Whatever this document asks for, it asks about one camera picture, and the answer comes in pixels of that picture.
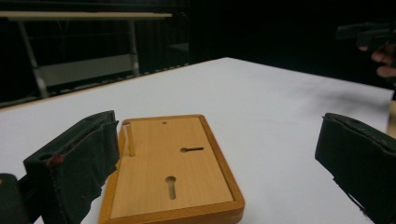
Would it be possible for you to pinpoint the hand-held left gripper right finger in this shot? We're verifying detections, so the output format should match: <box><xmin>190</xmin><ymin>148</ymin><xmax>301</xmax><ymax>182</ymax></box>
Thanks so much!
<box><xmin>314</xmin><ymin>112</ymin><xmax>396</xmax><ymax>224</ymax></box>

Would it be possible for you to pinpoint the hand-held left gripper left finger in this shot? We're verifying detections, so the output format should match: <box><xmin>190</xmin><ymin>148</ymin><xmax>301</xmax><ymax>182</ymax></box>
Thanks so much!
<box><xmin>22</xmin><ymin>110</ymin><xmax>120</xmax><ymax>224</ymax></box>

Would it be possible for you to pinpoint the wooden board with slots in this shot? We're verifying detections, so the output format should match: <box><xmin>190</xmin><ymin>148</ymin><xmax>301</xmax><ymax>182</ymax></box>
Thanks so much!
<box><xmin>98</xmin><ymin>114</ymin><xmax>246</xmax><ymax>224</ymax></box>

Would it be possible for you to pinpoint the wooden object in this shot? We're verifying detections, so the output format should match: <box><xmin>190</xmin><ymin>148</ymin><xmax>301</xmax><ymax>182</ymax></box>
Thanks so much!
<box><xmin>386</xmin><ymin>99</ymin><xmax>396</xmax><ymax>139</ymax></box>

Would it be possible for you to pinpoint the wooden peg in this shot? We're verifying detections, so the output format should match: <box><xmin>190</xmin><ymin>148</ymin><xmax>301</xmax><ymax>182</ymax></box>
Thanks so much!
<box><xmin>122</xmin><ymin>120</ymin><xmax>136</xmax><ymax>158</ymax></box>

